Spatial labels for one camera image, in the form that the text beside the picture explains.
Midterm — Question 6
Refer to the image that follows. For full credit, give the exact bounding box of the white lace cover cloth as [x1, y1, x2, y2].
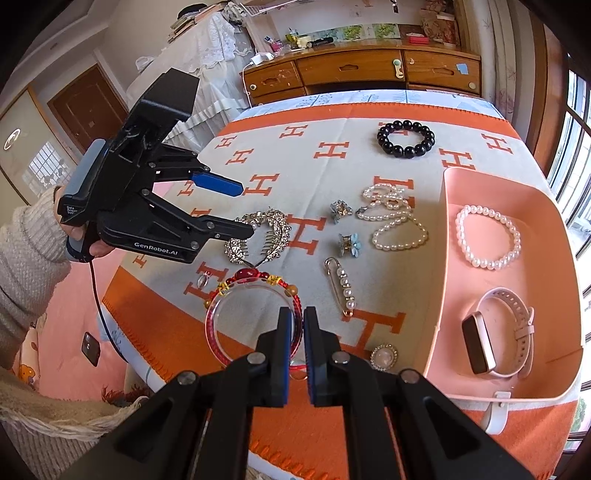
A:
[126, 8, 256, 154]

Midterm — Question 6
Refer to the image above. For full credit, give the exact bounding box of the round rhinestone brooch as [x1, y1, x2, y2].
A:
[370, 344, 398, 373]

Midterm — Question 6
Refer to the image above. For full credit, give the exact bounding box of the black bead bracelet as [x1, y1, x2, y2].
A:
[377, 119, 437, 160]

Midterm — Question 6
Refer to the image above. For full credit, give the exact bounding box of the pink smartwatch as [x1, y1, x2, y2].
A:
[461, 287, 537, 380]

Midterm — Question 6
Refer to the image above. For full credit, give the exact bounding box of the white charger with cable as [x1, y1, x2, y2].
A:
[239, 52, 274, 108]

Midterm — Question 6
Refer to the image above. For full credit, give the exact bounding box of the silver rhinestone heart hair comb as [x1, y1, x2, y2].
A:
[224, 208, 291, 268]

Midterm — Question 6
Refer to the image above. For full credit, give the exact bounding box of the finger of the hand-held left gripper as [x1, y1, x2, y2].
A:
[139, 188, 256, 246]
[150, 143, 245, 197]

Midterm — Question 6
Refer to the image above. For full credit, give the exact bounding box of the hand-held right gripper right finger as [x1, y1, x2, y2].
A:
[302, 307, 550, 480]

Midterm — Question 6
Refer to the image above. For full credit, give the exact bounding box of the cream fringed knit cloth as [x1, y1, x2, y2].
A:
[0, 368, 149, 445]

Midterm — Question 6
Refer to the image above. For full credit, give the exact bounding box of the wooden dresser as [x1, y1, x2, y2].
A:
[242, 43, 483, 108]

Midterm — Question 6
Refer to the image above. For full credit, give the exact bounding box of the white pearl necklace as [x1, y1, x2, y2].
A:
[355, 183, 430, 253]

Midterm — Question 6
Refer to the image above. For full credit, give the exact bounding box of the orange and cream blanket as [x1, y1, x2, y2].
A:
[102, 99, 581, 480]

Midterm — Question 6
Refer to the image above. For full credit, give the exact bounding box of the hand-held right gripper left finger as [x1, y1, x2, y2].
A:
[60, 307, 301, 480]

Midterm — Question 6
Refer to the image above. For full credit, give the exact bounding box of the stack of books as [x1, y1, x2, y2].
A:
[168, 4, 209, 43]

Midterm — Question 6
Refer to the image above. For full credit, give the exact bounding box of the person's left hand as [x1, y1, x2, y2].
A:
[53, 185, 117, 260]

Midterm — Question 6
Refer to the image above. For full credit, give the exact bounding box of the dark phone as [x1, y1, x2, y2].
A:
[81, 331, 102, 368]

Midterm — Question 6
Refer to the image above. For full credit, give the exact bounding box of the window with dark frame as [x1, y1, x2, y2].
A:
[547, 68, 591, 298]

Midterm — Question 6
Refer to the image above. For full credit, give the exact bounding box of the white pearl bracelet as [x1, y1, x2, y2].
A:
[455, 204, 522, 271]

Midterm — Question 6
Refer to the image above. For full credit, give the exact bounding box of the gold pearl safety pin brooch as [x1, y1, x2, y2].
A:
[324, 257, 358, 319]

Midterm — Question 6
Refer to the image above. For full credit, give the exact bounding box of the pink storage box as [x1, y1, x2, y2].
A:
[424, 167, 584, 435]

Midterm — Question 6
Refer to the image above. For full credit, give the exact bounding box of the black cable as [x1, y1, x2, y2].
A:
[89, 259, 131, 366]

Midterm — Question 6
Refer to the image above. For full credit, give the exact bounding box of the floral fabric box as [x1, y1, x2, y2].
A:
[422, 11, 461, 48]

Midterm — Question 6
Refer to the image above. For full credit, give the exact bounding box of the brown wooden door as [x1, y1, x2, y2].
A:
[48, 64, 129, 154]

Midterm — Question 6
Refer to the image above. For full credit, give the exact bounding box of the red clear bangle with beads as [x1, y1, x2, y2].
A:
[204, 268, 309, 371]

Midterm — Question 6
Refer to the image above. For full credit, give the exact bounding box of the floral picture panel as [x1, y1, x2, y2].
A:
[304, 22, 400, 43]

